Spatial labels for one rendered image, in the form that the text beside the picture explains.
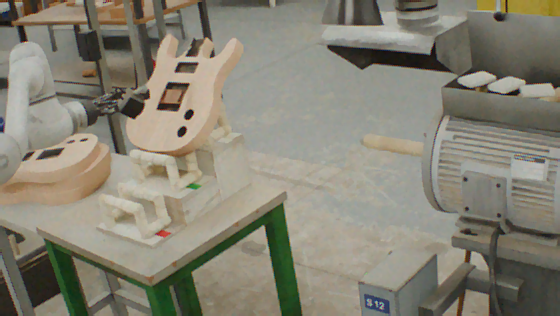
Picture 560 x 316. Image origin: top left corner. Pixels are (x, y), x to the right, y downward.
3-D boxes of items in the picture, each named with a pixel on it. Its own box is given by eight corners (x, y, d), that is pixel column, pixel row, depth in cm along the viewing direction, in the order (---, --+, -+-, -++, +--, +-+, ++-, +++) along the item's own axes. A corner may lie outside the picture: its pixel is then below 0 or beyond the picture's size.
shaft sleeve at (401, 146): (426, 154, 171) (431, 161, 173) (431, 141, 171) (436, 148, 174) (362, 143, 182) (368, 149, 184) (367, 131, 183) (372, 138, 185)
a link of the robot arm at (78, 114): (76, 139, 203) (92, 132, 208) (70, 107, 200) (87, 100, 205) (58, 135, 209) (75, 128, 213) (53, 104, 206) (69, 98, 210)
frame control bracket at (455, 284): (476, 279, 165) (476, 264, 164) (434, 325, 153) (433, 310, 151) (462, 275, 168) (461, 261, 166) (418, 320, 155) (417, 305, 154)
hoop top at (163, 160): (178, 164, 228) (176, 155, 226) (171, 169, 226) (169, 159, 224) (135, 156, 240) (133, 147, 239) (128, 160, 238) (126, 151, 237)
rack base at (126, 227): (187, 226, 229) (186, 222, 228) (153, 249, 218) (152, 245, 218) (128, 210, 245) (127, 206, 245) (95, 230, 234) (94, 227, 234)
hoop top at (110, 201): (146, 212, 220) (144, 203, 218) (139, 217, 218) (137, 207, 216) (105, 200, 232) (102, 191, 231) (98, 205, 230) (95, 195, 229)
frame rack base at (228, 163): (253, 183, 250) (243, 132, 243) (222, 203, 239) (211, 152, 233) (191, 171, 266) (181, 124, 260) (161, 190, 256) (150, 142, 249)
